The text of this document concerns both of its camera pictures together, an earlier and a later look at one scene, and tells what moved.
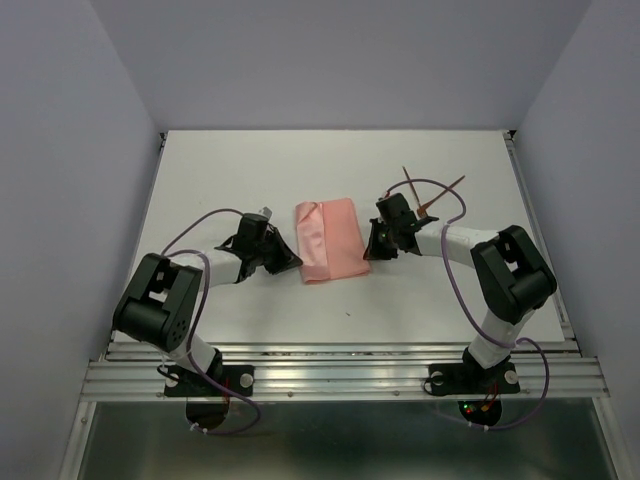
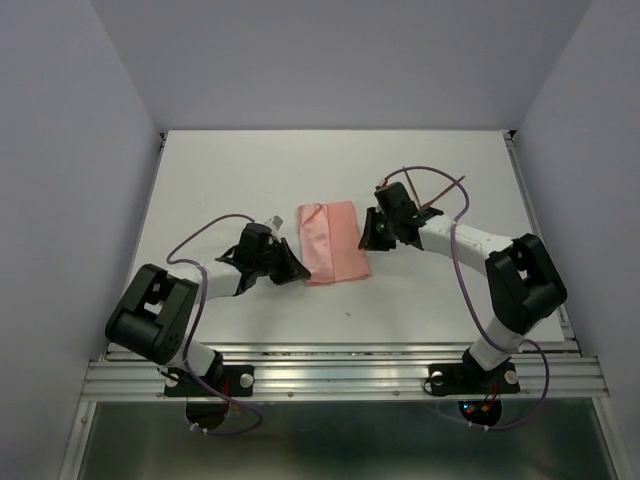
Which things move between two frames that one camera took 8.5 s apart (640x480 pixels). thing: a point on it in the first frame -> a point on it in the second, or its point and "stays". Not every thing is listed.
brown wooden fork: x=421 y=211 stays
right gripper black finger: x=381 y=245 -> x=376 y=235
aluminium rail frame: x=134 y=371 stays
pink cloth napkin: x=331 y=244 stays
